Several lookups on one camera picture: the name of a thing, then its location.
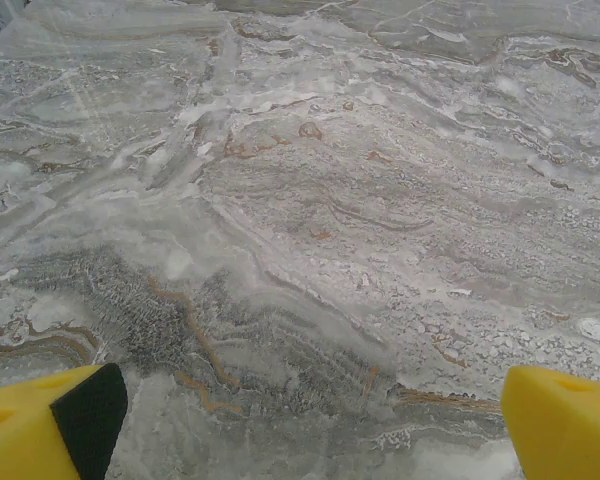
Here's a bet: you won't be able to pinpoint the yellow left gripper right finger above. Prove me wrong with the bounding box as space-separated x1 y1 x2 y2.
499 364 600 480

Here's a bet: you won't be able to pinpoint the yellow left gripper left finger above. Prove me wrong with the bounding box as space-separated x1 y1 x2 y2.
0 363 129 480

